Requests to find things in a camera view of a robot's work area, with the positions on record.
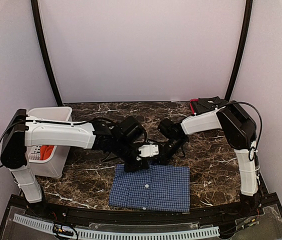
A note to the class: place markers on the red folded garment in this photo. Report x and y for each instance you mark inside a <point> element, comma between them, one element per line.
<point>193,105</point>

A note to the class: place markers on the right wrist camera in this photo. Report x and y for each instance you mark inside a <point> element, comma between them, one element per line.
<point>169,129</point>

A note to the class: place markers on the black frame post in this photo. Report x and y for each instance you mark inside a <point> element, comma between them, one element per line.
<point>44,51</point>
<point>240,49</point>

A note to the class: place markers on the white plastic laundry basket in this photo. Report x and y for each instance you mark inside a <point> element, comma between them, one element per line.
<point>54,165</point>

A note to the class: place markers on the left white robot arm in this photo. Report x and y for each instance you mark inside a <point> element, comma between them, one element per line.
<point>100,134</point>

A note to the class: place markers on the blue checked shirt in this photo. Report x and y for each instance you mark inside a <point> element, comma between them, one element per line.
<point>158,188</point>

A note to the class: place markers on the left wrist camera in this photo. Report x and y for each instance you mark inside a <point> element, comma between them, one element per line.
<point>131,135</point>

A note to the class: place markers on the white slotted cable duct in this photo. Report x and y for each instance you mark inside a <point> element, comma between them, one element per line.
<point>100,231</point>

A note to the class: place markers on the right black frame post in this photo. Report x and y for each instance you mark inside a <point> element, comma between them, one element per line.
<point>240,49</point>

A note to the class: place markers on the left black frame post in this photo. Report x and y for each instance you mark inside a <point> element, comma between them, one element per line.
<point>44,51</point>

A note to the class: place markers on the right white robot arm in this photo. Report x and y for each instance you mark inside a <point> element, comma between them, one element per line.
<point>242,125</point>

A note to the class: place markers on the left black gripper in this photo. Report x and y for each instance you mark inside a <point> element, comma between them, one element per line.
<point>140,165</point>

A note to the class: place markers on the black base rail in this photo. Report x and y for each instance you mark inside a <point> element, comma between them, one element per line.
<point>225,216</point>

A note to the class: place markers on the orange garment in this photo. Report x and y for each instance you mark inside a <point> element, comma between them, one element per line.
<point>45,152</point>

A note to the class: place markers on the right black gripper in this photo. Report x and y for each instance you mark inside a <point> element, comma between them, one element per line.
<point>162,158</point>

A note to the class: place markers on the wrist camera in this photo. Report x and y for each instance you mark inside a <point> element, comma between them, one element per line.
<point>169,129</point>
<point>131,135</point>

